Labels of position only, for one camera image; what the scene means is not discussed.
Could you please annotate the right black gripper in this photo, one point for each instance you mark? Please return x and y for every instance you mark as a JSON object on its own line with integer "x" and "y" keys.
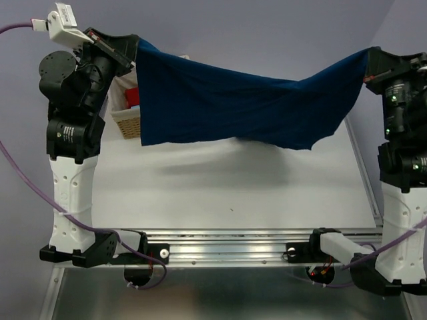
{"x": 386, "y": 67}

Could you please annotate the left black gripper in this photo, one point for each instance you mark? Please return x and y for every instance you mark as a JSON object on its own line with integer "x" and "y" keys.
{"x": 121, "y": 49}

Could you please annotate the dark blue t shirt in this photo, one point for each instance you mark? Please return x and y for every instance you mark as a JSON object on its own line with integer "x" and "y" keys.
{"x": 183, "y": 101}

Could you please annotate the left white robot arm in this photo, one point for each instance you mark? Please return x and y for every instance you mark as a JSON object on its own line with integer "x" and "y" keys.
{"x": 76, "y": 85}

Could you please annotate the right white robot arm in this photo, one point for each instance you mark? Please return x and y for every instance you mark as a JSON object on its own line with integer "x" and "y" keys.
{"x": 397, "y": 266}

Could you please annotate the rolled red t shirt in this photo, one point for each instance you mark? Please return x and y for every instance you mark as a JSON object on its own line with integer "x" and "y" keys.
{"x": 131, "y": 97}

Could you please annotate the wicker basket with liner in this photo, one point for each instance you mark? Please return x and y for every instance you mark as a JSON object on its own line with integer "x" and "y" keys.
{"x": 127, "y": 121}

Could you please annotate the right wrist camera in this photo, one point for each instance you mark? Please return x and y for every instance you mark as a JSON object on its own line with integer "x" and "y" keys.
{"x": 418, "y": 62}

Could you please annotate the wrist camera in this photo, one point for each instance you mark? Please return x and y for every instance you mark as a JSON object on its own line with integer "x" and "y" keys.
{"x": 418, "y": 62}
{"x": 62, "y": 27}

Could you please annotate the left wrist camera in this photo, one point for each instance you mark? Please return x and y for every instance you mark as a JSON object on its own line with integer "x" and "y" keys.
{"x": 62, "y": 27}

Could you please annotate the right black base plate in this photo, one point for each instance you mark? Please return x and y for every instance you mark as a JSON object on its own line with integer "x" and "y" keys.
{"x": 307, "y": 252}

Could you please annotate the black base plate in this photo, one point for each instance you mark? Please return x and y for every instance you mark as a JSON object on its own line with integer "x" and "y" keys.
{"x": 307, "y": 252}
{"x": 158, "y": 251}

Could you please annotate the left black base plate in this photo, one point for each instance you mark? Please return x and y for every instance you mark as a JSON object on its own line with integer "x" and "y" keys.
{"x": 158, "y": 251}

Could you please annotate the aluminium rail frame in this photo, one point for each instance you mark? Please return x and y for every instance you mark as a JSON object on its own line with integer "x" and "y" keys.
{"x": 230, "y": 202}

